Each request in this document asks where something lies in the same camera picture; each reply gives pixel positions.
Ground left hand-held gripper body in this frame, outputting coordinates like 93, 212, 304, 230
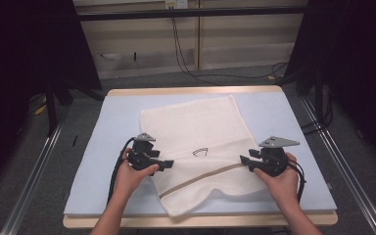
126, 132, 162, 172

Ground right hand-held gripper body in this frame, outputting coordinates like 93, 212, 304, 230
257, 135, 301, 178

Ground cream white towel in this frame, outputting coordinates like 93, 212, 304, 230
138, 94, 269, 218

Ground person's right hand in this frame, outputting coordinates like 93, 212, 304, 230
253, 152, 300, 208

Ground person's left hand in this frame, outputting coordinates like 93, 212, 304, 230
114, 147, 161, 201

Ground light blue mat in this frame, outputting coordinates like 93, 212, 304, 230
63, 90, 338, 216

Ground wooden table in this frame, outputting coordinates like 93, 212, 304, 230
62, 85, 339, 229

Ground black metal stand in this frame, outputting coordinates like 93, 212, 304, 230
312, 67, 328, 126
43, 76, 106, 137

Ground yellow floor tape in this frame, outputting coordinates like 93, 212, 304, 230
33, 103, 49, 117

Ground black curtain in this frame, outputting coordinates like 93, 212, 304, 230
0, 0, 103, 195
285, 0, 376, 172

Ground black horizontal bar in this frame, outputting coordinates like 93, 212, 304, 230
77, 5, 308, 22

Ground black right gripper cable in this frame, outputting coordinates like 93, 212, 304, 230
287, 161, 307, 205

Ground black floor cables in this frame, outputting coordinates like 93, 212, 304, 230
299, 87, 336, 136

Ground metal floor rail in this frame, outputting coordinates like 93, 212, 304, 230
301, 97, 376, 235
0, 109, 71, 235

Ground black wall cable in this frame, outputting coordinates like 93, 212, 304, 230
170, 16, 290, 87

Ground white wall outlet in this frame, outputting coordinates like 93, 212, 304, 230
164, 0, 190, 10

